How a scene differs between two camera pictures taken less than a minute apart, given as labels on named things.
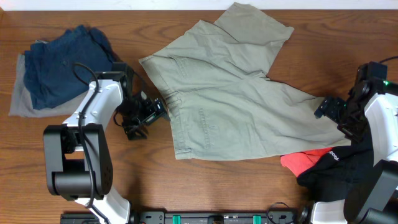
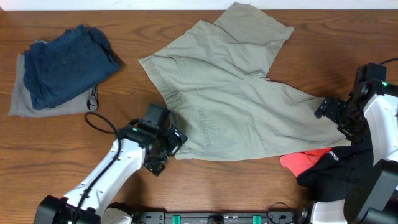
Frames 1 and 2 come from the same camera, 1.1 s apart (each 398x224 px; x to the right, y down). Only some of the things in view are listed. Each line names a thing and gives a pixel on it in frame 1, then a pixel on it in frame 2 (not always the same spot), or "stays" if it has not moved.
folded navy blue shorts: (66, 64) stays
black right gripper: (328, 108) stays
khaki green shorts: (221, 104) stays
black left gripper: (150, 110) -> (178, 142)
